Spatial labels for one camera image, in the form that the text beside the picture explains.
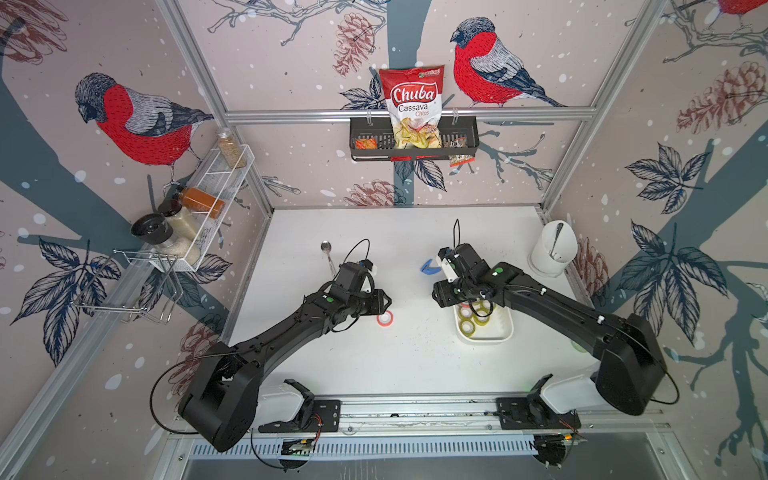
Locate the yellow tape roll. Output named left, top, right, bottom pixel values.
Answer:
left=473, top=310, right=491, bottom=326
left=459, top=320, right=476, bottom=338

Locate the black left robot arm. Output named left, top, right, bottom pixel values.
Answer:
left=179, top=288, right=392, bottom=452

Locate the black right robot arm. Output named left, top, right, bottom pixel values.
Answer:
left=432, top=243, right=667, bottom=416

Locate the blue tape cutter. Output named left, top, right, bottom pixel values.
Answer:
left=420, top=259, right=442, bottom=275

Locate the white storage box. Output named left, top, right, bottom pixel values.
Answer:
left=453, top=300, right=514, bottom=344

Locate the Hello Kitty metal spoon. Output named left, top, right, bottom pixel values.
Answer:
left=320, top=240, right=337, bottom=276

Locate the white utensil holder cup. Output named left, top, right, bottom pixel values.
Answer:
left=528, top=220, right=579, bottom=278

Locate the metal spoon in cup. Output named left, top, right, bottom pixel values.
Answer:
left=549, top=223, right=565, bottom=260

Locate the Chuba cassava chips bag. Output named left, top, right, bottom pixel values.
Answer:
left=379, top=66, right=444, bottom=150

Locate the glass grain spice jar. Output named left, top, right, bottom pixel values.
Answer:
left=217, top=128, right=247, bottom=169

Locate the orange spice bottle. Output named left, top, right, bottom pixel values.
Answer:
left=177, top=187, right=225, bottom=219

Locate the black lid spice jar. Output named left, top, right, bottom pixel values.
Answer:
left=130, top=213, right=174, bottom=245

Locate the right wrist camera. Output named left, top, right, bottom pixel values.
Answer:
left=436, top=247, right=459, bottom=283

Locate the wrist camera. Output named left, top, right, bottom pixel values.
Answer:
left=436, top=247, right=459, bottom=283
left=334, top=259, right=376, bottom=293

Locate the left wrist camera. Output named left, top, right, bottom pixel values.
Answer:
left=334, top=259, right=376, bottom=293

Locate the aluminium front rail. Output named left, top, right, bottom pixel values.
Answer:
left=167, top=391, right=667, bottom=439

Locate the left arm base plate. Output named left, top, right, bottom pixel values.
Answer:
left=258, top=399, right=341, bottom=434

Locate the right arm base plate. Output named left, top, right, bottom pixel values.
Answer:
left=494, top=396, right=581, bottom=430

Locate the black wire wall basket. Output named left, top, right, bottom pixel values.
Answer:
left=349, top=117, right=479, bottom=161

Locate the horizontal aluminium wall bar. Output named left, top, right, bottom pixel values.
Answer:
left=225, top=106, right=599, bottom=126

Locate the white wire spice rack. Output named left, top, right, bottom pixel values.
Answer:
left=114, top=144, right=255, bottom=283

